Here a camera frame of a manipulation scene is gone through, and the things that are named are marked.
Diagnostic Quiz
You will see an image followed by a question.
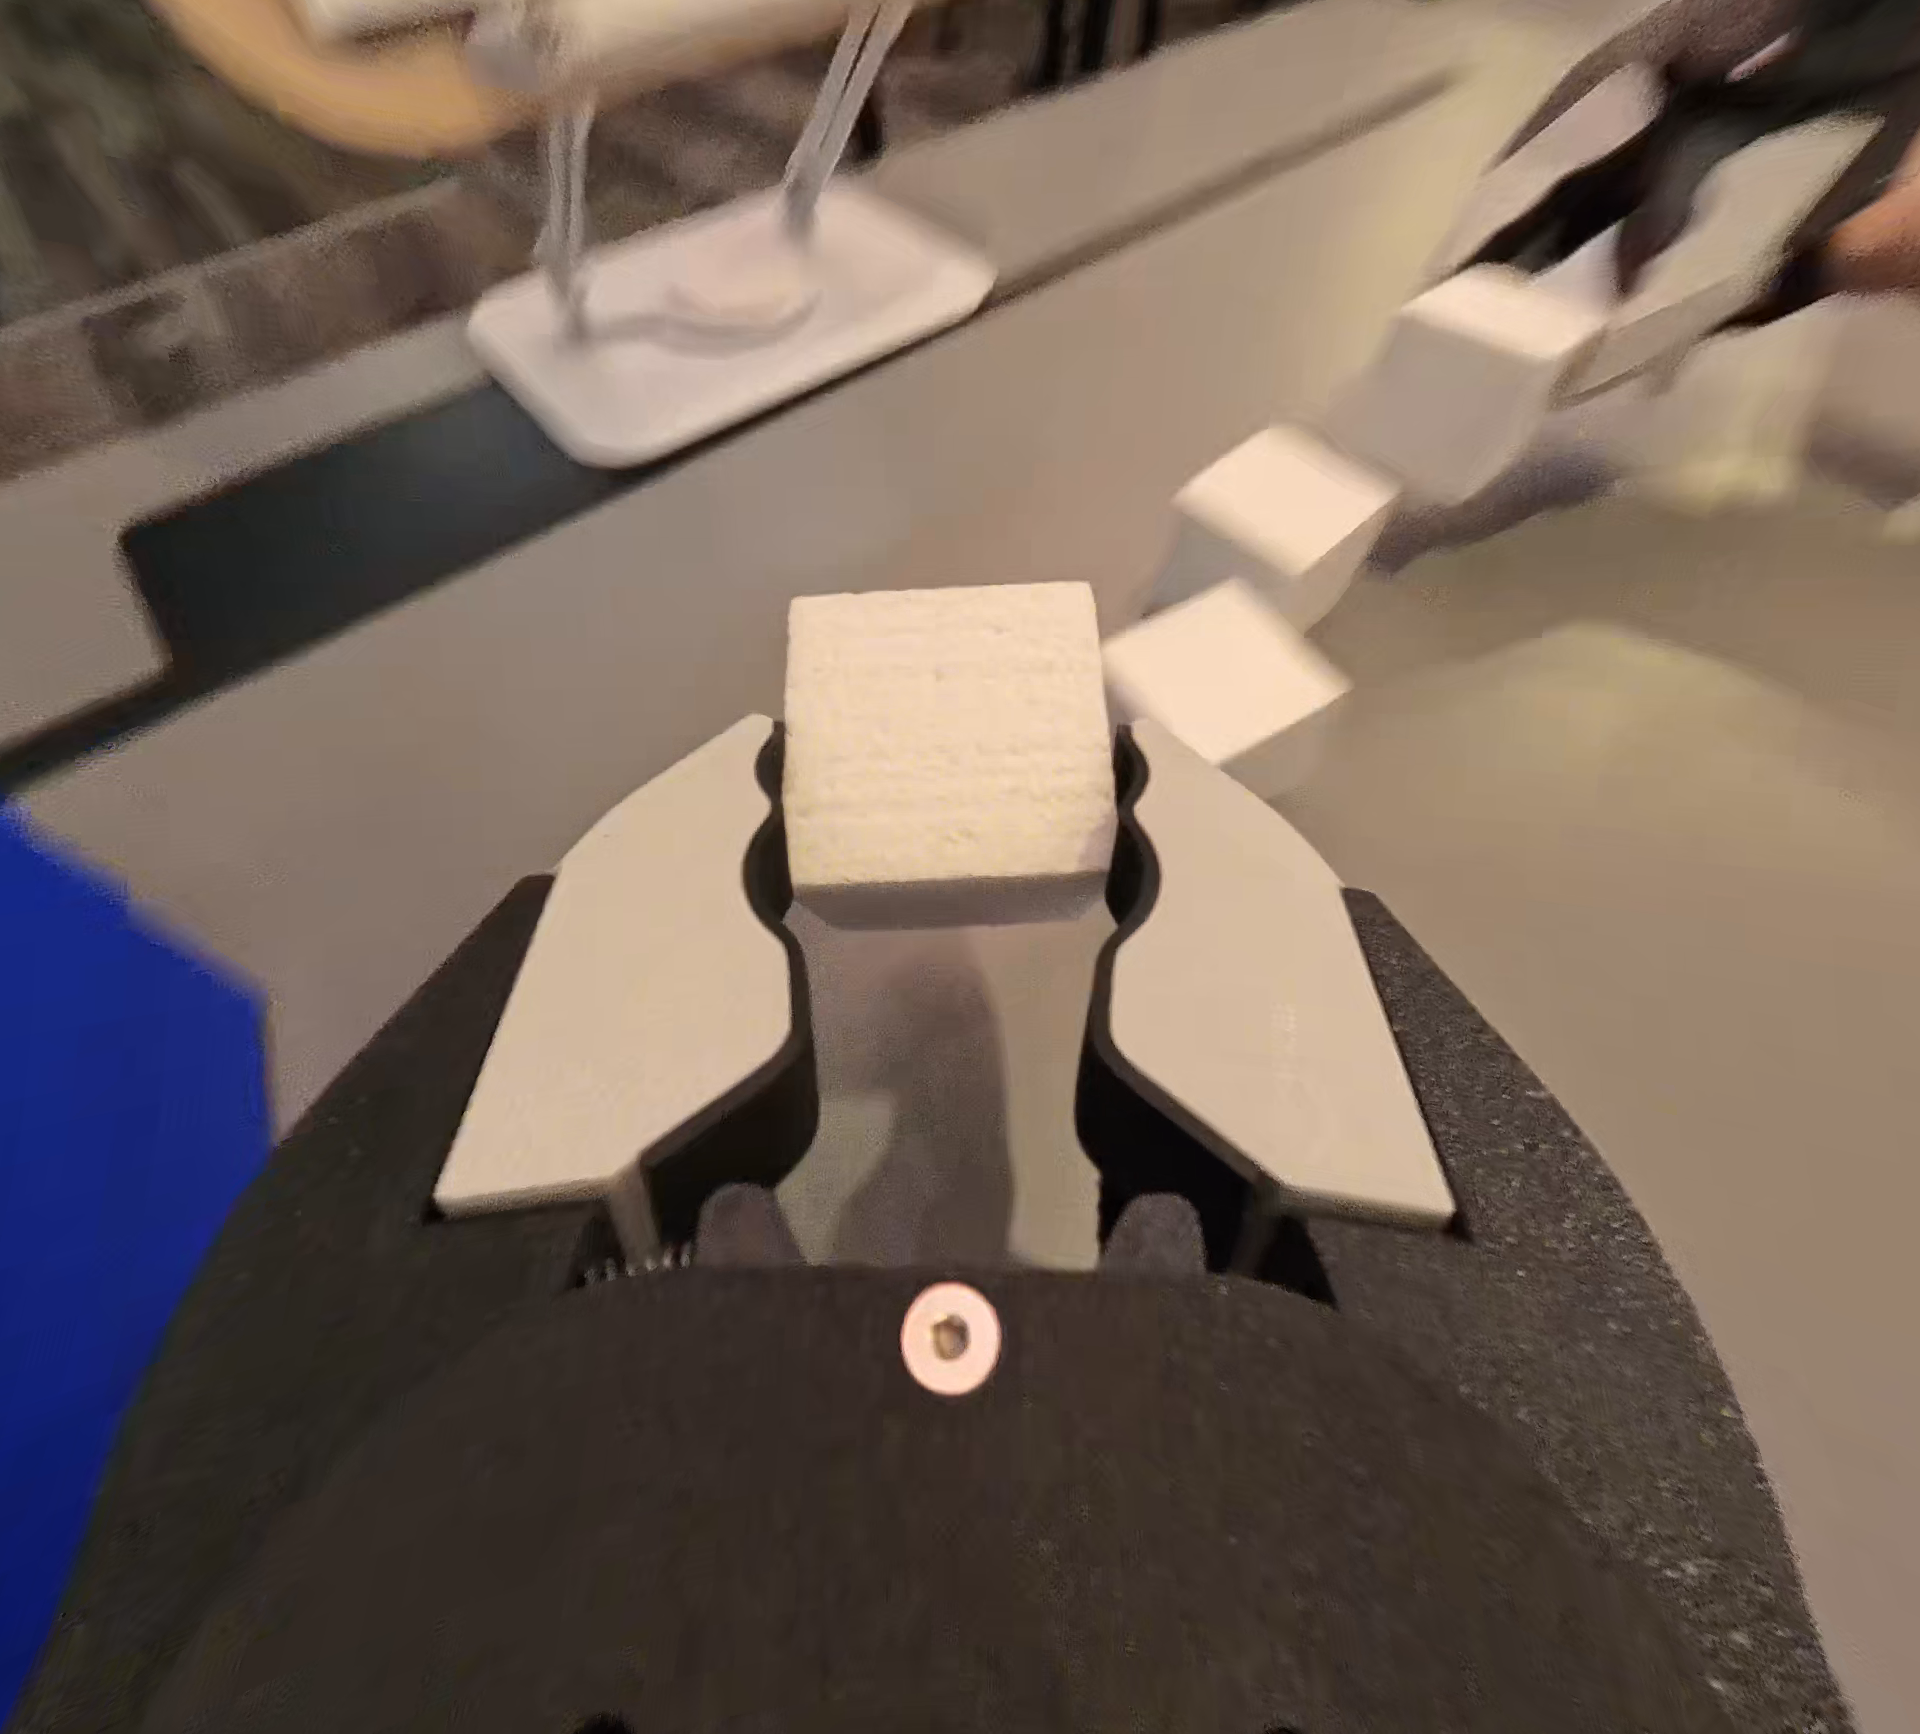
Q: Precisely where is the person's right hand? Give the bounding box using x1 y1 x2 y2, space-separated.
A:
1818 146 1920 300

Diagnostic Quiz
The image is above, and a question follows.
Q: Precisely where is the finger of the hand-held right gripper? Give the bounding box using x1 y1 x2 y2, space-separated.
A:
1559 114 1884 404
1423 66 1670 284

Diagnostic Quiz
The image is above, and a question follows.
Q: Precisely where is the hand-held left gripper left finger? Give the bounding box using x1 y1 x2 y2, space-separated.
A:
432 714 819 1272

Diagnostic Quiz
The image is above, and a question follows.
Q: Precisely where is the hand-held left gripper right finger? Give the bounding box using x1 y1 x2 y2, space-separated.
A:
1082 717 1459 1278

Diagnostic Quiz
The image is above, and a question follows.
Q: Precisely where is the wooden board document stand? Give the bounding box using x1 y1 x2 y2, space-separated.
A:
30 0 1120 472

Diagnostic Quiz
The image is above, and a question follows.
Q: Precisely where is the blue plastic bin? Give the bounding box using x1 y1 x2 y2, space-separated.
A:
0 796 275 1710

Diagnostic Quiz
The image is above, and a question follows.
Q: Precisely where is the white foam cube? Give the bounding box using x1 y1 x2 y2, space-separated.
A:
1325 265 1608 506
1101 578 1351 799
1145 420 1404 634
782 582 1120 931

